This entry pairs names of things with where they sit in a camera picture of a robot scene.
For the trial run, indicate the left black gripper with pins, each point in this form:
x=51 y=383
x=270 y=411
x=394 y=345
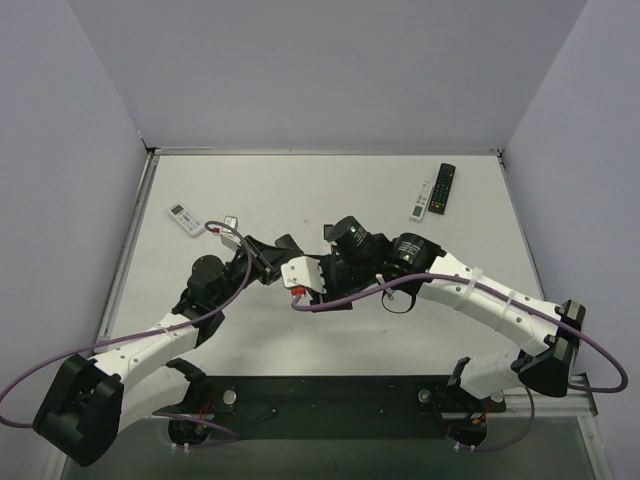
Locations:
x=267 y=257

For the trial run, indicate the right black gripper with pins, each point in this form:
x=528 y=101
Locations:
x=333 y=275

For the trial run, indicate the black remote control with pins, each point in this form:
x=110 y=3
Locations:
x=287 y=242

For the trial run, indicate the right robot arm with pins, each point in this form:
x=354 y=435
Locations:
x=545 y=344

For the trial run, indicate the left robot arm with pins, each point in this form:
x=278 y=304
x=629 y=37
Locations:
x=91 y=400

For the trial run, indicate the white AC remote left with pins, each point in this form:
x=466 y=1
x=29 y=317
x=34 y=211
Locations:
x=186 y=219

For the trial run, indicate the slim white remote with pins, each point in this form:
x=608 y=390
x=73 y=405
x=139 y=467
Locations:
x=421 y=202

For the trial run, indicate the black TV remote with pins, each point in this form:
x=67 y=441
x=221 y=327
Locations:
x=441 y=189

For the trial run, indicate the small black LCD device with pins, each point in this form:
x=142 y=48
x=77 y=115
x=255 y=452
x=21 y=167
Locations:
x=327 y=230

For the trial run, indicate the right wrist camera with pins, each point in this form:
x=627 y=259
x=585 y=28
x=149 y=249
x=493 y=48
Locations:
x=301 y=275

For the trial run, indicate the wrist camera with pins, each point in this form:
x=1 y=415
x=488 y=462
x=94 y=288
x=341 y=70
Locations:
x=301 y=275
x=226 y=236

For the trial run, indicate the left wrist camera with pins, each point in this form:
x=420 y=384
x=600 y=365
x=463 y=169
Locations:
x=226 y=236

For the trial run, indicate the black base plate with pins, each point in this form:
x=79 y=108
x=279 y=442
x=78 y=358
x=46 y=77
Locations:
x=414 y=407

